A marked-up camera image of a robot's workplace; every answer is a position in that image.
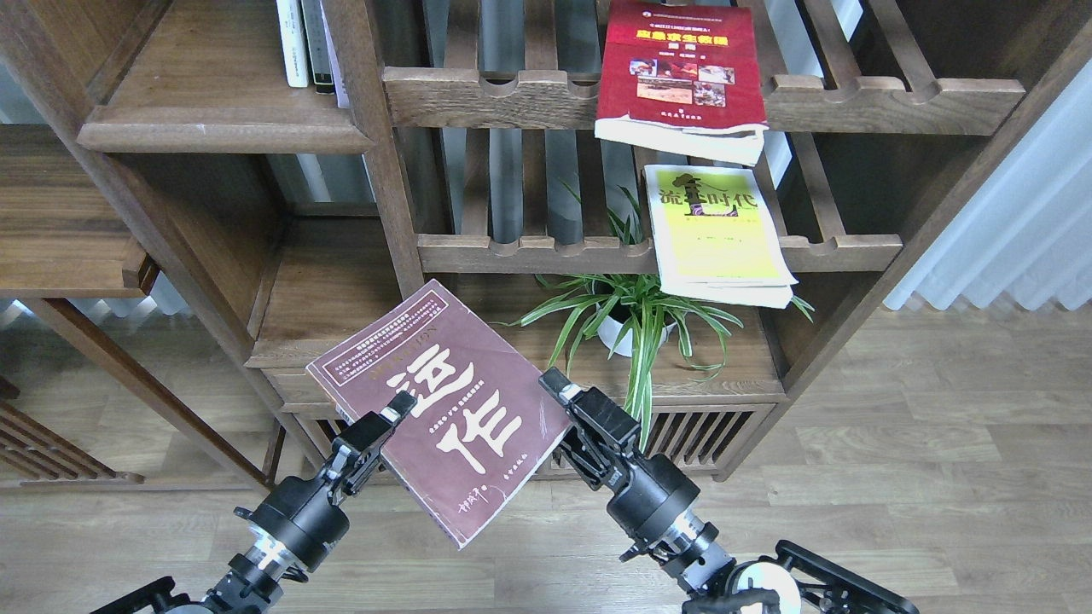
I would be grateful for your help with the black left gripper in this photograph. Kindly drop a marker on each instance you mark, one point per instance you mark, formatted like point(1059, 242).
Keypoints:
point(298, 525)

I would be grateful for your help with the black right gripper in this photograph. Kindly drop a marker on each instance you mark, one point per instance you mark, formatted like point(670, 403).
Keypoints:
point(652, 499)

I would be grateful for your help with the maroon book white characters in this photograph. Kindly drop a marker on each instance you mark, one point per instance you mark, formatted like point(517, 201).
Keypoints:
point(482, 424)

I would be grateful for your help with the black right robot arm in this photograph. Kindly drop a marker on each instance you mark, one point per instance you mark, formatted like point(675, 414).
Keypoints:
point(779, 584)

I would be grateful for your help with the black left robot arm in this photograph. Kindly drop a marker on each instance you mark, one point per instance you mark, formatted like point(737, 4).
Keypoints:
point(243, 589)

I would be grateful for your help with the white plant pot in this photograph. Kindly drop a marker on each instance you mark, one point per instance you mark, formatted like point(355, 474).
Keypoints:
point(623, 334)

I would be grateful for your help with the green spider plant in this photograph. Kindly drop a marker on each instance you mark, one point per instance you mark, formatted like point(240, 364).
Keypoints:
point(636, 308)

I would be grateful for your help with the yellow green book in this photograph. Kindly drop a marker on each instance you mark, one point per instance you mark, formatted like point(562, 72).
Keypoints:
point(714, 237)

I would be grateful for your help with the dark wooden bookshelf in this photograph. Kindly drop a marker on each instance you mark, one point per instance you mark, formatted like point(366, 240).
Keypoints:
point(468, 154)

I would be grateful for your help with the pale upright book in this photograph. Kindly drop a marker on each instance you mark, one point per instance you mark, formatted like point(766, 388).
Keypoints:
point(337, 75)

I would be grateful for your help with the red book with photos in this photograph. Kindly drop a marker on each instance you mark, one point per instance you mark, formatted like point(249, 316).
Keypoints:
point(682, 79)

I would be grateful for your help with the dark upright book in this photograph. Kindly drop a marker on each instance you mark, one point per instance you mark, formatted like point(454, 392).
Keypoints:
point(318, 47)

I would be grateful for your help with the white upright book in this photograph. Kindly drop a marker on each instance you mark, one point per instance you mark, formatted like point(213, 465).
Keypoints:
point(292, 35)

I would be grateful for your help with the white curtain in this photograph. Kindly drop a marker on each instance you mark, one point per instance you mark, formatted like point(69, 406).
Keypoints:
point(1025, 236)

